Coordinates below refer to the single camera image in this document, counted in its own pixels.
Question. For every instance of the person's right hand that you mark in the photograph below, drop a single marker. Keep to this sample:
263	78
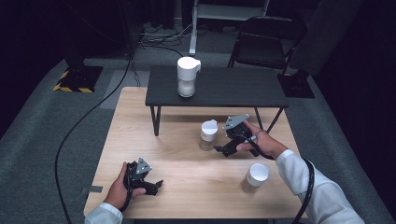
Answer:
264	143

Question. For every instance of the jar with beige powder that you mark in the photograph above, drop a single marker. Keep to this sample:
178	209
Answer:
257	174

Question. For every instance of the white metal stand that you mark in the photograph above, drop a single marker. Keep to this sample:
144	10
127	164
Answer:
193	31

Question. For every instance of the black shelf riser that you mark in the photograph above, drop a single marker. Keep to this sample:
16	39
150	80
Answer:
233	87

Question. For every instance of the black base with yellow stripes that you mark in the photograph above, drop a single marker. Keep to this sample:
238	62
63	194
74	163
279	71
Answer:
82	77

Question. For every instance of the grey tape strip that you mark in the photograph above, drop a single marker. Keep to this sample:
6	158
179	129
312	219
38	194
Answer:
93	188

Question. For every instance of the person's left hand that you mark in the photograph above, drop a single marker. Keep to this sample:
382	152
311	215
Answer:
116	193

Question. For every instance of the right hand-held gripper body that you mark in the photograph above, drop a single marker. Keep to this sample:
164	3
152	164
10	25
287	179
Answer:
238	132

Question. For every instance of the black folding chair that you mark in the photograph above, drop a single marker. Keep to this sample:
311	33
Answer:
264	43

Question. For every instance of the plain black stand base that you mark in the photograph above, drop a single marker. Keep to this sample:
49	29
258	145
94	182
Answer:
295	85

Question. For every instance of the jar with white powder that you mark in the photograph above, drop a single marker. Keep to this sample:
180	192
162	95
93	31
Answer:
186	73

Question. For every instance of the grey fabric panel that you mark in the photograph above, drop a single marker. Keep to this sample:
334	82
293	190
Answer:
327	31

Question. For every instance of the jar with slanted white lid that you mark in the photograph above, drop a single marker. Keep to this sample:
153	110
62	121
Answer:
208	130

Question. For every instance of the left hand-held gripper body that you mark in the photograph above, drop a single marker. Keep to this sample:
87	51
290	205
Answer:
138	175

